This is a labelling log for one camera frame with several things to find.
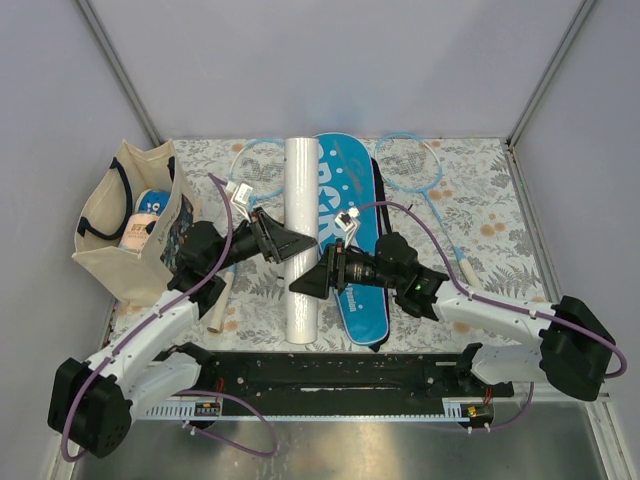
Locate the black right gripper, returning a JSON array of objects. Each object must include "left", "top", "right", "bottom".
[{"left": 289, "top": 239, "right": 402, "bottom": 299}]

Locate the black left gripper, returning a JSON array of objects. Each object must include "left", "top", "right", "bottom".
[{"left": 210, "top": 207, "right": 317, "bottom": 274}]

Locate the white shuttlecock tube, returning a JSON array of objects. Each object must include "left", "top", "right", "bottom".
[{"left": 284, "top": 137, "right": 319, "bottom": 345}]

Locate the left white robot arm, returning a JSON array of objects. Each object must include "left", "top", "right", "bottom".
[{"left": 47, "top": 208, "right": 317, "bottom": 458}]

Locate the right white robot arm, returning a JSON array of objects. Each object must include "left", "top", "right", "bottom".
[{"left": 289, "top": 233, "right": 615, "bottom": 402}]

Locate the blue badminton racket cover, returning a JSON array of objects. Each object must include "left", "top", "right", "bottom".
[{"left": 317, "top": 133, "right": 390, "bottom": 351}]

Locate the floral tablecloth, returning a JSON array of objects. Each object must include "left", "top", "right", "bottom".
[{"left": 109, "top": 137, "right": 566, "bottom": 354}]

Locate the blue racket left side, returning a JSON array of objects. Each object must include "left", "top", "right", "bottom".
[{"left": 207, "top": 138, "right": 296, "bottom": 334}]

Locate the blue racket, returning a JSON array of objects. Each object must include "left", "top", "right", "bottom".
[
  {"left": 374, "top": 132, "right": 482, "bottom": 288},
  {"left": 207, "top": 138, "right": 296, "bottom": 334}
]

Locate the blue can in bag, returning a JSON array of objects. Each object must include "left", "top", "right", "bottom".
[{"left": 135, "top": 189, "right": 171, "bottom": 216}]

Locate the cream canvas tote bag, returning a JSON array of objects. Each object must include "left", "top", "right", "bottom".
[{"left": 72, "top": 141, "right": 201, "bottom": 306}]

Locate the blue racket right side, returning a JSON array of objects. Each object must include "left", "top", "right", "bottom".
[{"left": 374, "top": 132, "right": 482, "bottom": 288}]

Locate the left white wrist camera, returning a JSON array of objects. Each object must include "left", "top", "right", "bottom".
[{"left": 225, "top": 181, "right": 253, "bottom": 207}]

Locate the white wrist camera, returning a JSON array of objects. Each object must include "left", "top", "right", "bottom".
[
  {"left": 225, "top": 181, "right": 253, "bottom": 207},
  {"left": 334, "top": 207, "right": 360, "bottom": 245}
]

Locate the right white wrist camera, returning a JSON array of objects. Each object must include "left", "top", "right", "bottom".
[{"left": 334, "top": 207, "right": 360, "bottom": 245}]

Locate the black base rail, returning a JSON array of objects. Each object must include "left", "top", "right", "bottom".
[{"left": 158, "top": 342, "right": 514, "bottom": 404}]

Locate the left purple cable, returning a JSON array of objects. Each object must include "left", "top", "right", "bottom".
[{"left": 60, "top": 172, "right": 279, "bottom": 461}]

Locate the white slotted cable duct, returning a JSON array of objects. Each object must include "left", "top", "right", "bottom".
[{"left": 139, "top": 390, "right": 492, "bottom": 423}]

